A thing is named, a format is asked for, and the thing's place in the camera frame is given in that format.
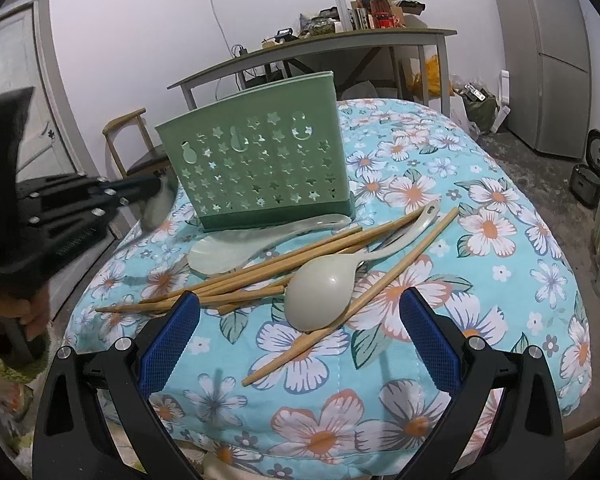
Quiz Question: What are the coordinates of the blue floral blanket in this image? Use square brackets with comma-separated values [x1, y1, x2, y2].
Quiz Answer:
[62, 97, 596, 480]

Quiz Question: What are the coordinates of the green bag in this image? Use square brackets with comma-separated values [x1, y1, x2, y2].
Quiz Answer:
[452, 82, 498, 133]

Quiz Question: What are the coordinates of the beige plastic rice spoon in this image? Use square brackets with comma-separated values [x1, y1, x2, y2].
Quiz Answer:
[284, 199, 442, 333]

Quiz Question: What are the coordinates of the wall cable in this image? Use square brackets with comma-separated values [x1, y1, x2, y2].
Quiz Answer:
[197, 0, 238, 51]

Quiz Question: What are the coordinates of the black rice cooker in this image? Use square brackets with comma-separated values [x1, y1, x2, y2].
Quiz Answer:
[570, 129, 600, 208]

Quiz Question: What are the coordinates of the person's left hand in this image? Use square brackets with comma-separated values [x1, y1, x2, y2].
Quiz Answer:
[0, 285, 51, 341]

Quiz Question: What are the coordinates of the yellow plastic bag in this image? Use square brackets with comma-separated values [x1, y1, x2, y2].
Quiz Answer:
[412, 52, 443, 98]

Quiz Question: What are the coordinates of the grey refrigerator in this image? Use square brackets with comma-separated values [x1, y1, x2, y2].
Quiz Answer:
[490, 0, 600, 161]

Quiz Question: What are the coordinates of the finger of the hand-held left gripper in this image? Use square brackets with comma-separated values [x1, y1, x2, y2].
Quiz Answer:
[20, 174, 162, 200]
[27, 195, 136, 233]

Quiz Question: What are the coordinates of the white plastic board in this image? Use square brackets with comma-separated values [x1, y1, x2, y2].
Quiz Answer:
[495, 69, 512, 131]

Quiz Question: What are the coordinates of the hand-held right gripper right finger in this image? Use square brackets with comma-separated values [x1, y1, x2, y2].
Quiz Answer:
[399, 287, 566, 480]

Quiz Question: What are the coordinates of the wooden chair with dark seat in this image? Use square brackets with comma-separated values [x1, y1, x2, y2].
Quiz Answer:
[102, 107, 173, 181]

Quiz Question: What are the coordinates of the white sack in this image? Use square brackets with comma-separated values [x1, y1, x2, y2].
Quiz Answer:
[336, 76, 398, 102]

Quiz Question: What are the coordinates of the translucent white rice spoon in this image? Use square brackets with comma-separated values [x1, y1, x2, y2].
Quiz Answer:
[186, 212, 351, 277]

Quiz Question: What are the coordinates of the green plastic utensil holder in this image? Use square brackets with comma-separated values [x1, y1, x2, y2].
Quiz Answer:
[155, 71, 353, 233]

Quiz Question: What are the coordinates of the wooden table with grey legs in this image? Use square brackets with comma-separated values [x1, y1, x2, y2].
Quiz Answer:
[167, 27, 458, 116]

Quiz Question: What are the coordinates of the white panel door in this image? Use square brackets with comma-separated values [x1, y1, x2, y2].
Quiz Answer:
[0, 0, 108, 181]

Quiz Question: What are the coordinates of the red label plastic bottle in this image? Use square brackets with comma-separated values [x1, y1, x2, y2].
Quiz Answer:
[370, 0, 392, 30]

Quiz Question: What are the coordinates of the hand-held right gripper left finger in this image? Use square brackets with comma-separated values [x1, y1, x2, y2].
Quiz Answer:
[32, 290, 203, 480]

